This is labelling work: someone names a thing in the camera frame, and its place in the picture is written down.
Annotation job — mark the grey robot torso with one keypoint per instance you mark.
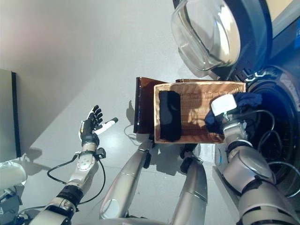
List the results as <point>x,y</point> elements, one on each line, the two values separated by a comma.
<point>131,222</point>

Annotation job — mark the silver left robot leg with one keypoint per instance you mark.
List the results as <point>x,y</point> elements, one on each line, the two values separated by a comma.
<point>124,182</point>

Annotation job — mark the black cloth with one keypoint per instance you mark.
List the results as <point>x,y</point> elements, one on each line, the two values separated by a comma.
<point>168,117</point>

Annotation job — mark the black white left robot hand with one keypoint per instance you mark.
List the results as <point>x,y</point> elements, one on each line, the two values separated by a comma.
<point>87,131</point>

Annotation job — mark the glossy dark brown stool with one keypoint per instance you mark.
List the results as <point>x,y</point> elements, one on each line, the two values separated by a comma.
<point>145,105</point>

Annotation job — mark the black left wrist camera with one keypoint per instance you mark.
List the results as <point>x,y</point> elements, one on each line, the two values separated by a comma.
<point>100,153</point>

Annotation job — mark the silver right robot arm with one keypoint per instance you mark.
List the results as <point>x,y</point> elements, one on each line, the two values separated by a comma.
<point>246,168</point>

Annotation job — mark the round glass washing machine door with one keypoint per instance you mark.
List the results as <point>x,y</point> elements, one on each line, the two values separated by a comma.
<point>253,18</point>

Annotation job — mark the white rounded machine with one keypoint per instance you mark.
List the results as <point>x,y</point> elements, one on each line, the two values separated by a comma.
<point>11,173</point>

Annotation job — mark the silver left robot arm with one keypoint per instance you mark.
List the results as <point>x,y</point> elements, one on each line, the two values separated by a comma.
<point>84,164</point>

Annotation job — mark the silver right robot leg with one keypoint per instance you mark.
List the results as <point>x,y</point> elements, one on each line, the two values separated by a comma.
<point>192,187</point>

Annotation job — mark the grey cabinet with black edge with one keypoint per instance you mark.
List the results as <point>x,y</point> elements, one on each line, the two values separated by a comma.
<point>7,112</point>

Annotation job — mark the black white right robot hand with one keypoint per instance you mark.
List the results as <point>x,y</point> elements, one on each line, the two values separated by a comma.
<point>223,104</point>

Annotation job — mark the rectangular wicker basket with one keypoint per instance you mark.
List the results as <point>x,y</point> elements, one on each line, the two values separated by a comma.
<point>192,110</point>

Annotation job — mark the dark blue cloth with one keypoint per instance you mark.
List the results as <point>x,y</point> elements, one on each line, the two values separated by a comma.
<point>248,99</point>

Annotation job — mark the dark grey washing machine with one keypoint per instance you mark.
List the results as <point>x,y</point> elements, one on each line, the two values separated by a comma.
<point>288,77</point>

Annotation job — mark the silver robot leg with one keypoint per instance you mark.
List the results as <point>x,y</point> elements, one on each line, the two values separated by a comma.
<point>124,182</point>
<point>192,187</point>

